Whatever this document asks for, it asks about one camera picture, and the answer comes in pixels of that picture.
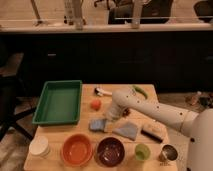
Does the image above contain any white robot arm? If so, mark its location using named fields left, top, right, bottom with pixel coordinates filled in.
left=105, top=88, right=213, bottom=171

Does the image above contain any white paper cup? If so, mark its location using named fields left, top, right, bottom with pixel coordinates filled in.
left=29, top=136, right=50, bottom=157

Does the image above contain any red tomato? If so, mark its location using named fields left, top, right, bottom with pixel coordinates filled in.
left=90, top=99, right=101, bottom=110

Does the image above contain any dark purple bowl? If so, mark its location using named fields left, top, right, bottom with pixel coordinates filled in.
left=96, top=137, right=125, bottom=167

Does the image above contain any blue sponge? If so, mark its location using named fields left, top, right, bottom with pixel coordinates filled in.
left=89, top=119, right=106, bottom=131

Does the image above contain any dark grape bunch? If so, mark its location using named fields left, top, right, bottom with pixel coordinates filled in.
left=122, top=109, right=131, bottom=117

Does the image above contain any orange bowl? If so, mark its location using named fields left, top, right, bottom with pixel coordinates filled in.
left=60, top=134, right=93, bottom=167

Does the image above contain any white-handled ladle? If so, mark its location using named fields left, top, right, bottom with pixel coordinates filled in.
left=94, top=87, right=112, bottom=96

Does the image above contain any green plastic cup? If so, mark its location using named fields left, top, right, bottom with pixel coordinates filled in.
left=135, top=143, right=151, bottom=161

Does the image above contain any green plastic tray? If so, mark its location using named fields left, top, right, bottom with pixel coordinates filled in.
left=32, top=80, right=82, bottom=126

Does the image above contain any black office chair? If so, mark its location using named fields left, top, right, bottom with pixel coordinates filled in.
left=0, top=53, right=36, bottom=141

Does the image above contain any metal cup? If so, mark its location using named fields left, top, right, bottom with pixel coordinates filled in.
left=159, top=144, right=178, bottom=163

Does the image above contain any black-handled brush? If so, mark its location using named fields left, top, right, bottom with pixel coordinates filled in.
left=141, top=124, right=164, bottom=142

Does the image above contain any green chili pepper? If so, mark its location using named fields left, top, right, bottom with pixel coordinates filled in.
left=132, top=85, right=148, bottom=99

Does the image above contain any blue-grey folded cloth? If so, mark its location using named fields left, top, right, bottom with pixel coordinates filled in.
left=113, top=122, right=138, bottom=141

